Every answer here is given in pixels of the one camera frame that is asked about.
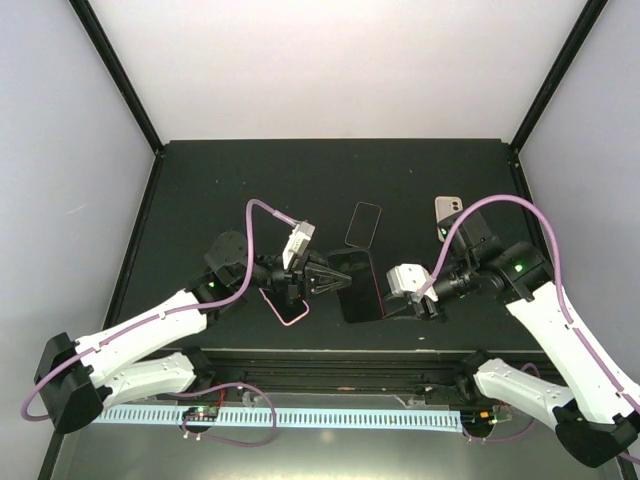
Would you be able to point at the left controller board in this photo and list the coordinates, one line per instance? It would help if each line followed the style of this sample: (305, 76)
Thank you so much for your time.
(200, 413)

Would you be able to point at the right controller board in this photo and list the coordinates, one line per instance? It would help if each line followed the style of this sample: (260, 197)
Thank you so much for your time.
(485, 417)

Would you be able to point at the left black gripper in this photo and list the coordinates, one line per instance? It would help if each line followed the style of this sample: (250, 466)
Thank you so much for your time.
(296, 280)

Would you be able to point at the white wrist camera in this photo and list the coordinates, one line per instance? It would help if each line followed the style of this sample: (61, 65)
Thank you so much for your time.
(297, 243)
(411, 280)

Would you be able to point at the right black frame post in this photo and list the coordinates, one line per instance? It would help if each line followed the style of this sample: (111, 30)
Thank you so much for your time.
(568, 52)

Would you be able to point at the left black frame post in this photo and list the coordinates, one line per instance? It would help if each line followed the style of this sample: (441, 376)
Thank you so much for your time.
(104, 48)

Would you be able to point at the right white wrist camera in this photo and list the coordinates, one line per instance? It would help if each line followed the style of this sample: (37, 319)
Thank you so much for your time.
(411, 280)

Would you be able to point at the black frame post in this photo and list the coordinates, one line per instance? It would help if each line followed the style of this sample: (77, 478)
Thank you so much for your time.
(104, 48)
(568, 52)

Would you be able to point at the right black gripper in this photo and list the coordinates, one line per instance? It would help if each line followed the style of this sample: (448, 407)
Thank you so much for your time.
(429, 309)

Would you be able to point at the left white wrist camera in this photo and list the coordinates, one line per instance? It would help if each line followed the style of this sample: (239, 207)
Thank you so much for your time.
(297, 243)

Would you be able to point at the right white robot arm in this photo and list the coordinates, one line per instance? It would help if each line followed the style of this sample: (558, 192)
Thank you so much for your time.
(595, 411)

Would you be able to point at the beige phone case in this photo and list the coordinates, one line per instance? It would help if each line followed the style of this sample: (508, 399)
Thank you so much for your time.
(444, 207)

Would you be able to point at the black phone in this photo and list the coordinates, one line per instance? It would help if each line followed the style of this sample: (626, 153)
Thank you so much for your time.
(361, 302)

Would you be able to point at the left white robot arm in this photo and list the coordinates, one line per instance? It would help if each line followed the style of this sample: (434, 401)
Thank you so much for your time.
(77, 380)

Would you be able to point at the controller board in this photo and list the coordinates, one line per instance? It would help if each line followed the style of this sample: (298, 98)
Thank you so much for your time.
(200, 413)
(485, 417)

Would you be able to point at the light blue slotted cable duct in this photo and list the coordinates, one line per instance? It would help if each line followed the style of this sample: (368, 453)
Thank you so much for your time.
(310, 418)

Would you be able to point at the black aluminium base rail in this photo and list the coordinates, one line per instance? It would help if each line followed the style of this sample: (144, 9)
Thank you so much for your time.
(437, 377)

